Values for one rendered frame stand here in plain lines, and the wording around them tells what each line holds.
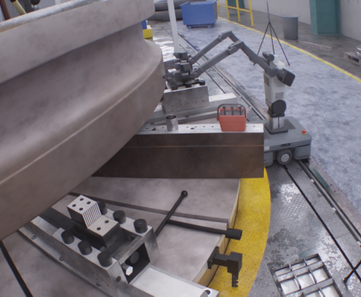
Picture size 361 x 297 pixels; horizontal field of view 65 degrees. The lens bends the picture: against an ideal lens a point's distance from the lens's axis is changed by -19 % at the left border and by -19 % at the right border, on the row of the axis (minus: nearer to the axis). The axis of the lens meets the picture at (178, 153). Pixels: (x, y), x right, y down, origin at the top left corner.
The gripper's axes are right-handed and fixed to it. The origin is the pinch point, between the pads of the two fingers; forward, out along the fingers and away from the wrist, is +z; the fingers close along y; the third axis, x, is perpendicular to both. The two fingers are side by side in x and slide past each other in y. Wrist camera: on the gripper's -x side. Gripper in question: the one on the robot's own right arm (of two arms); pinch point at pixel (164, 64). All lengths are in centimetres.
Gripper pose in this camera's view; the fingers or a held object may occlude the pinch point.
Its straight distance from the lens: 306.2
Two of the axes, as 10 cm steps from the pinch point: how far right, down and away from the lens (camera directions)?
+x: 1.3, 8.6, 5.0
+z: -9.9, 1.6, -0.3
